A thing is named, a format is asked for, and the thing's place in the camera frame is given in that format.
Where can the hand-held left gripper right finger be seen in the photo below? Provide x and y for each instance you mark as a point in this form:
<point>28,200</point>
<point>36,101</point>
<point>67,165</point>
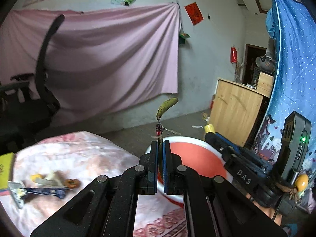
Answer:
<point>169,172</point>

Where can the pink hanging cloth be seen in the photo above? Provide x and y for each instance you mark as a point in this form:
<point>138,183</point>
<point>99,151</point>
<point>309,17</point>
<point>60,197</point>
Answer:
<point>111,54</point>

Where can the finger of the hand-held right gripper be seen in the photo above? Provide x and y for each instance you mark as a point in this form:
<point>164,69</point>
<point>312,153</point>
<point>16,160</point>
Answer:
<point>237,146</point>
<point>217,144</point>

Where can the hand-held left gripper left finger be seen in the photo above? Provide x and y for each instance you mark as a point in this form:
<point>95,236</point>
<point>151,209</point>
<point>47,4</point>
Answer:
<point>149,172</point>

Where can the black crate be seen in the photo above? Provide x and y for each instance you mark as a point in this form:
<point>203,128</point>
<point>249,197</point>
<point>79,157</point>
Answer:
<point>255,77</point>

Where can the green hat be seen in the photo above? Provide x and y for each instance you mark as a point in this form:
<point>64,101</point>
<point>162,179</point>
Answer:
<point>183,36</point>

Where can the blue dotted printed curtain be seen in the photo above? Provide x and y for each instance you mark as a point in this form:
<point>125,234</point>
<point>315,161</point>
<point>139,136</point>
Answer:
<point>288,54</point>

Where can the silver wrapper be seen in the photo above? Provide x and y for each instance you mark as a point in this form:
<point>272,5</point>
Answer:
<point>16,193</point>

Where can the white paper scrap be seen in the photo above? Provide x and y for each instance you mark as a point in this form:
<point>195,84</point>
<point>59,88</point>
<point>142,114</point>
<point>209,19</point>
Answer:
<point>197,126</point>

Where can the light wooden cabinet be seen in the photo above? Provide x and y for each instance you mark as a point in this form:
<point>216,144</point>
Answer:
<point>237,108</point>

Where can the floral pink tablecloth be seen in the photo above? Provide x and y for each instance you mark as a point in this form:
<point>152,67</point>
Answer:
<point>74,158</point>

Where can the red paper wall sign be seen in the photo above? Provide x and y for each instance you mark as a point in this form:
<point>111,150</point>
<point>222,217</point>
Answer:
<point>193,13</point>

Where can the red basin with white rim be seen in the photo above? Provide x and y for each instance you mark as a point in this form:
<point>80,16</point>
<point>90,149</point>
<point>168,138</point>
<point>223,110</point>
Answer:
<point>197,158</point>

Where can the black office chair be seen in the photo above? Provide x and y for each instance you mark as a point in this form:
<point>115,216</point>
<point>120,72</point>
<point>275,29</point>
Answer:
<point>29,108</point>

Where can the orange brown round piece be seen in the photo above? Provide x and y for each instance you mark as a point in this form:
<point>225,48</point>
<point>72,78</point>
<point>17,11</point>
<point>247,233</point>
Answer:
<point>71,183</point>

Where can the person's right hand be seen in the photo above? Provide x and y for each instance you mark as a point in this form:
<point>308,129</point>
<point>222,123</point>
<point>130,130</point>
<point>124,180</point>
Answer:
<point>267,213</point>

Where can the yellow round cap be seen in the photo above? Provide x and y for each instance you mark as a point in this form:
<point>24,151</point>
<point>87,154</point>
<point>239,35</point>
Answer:
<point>209,128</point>

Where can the red hanging packet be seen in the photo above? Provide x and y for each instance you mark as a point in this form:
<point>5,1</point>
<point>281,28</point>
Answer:
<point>233,54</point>

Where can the dark blue snack wrapper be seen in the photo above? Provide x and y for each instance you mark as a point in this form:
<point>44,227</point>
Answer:
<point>47,191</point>

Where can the grey bag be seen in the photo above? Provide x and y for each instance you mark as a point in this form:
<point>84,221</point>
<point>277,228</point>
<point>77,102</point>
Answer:
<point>265,63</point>

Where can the leafy twig with red fruit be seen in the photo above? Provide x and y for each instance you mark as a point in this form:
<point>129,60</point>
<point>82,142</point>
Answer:
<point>166,105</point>

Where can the dark wooden door frame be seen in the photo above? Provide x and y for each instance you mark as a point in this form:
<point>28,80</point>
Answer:
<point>249,54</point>

